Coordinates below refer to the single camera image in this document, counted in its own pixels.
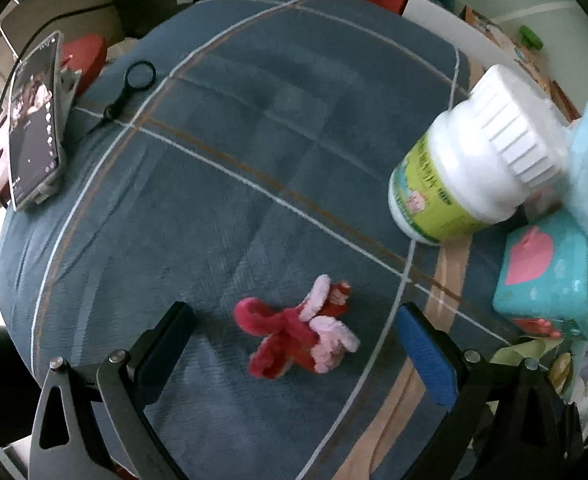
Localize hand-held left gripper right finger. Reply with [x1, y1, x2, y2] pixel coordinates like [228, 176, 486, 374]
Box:
[395, 302, 585, 480]

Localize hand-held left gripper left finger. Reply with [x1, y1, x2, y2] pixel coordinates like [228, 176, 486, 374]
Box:
[28, 301, 197, 480]

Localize red pink chenille toy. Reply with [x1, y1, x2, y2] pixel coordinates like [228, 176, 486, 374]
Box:
[233, 274, 361, 380]

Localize pale green ribbon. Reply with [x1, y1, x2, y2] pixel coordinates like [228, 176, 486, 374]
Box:
[490, 336, 551, 367]

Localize teal box pink heart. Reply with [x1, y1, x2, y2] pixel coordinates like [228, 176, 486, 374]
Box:
[492, 210, 588, 342]

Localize blue plaid blanket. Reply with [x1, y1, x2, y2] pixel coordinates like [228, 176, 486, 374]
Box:
[0, 0, 575, 480]

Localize white bottle green label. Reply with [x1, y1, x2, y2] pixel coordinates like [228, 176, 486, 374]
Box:
[388, 64, 570, 247]

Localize black smartphone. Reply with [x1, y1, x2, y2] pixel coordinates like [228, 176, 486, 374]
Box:
[8, 31, 67, 211]

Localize black scissors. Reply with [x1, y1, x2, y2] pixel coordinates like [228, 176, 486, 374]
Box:
[86, 61, 156, 136]

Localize red bag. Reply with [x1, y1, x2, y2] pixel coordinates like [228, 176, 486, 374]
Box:
[60, 34, 108, 97]

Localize colourful picture box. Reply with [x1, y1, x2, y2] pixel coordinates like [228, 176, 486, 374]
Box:
[463, 6, 582, 122]

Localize white board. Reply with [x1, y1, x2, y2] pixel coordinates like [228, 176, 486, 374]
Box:
[403, 0, 506, 92]

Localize green clip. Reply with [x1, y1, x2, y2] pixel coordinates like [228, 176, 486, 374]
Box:
[519, 25, 544, 52]

